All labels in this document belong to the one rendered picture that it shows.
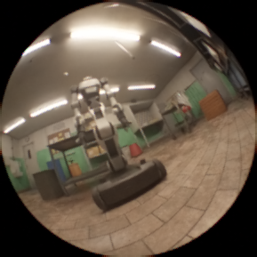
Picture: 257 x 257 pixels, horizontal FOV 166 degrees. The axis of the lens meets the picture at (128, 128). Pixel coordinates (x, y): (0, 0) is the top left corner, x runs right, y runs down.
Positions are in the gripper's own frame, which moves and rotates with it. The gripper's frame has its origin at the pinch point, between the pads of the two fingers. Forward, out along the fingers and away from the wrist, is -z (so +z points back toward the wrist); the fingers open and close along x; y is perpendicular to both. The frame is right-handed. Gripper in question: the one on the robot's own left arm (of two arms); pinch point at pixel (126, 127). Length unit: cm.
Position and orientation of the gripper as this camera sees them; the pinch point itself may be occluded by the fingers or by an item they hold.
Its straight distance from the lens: 88.1
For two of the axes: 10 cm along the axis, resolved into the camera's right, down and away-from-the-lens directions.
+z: -4.5, -8.1, 3.7
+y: 8.8, -3.3, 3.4
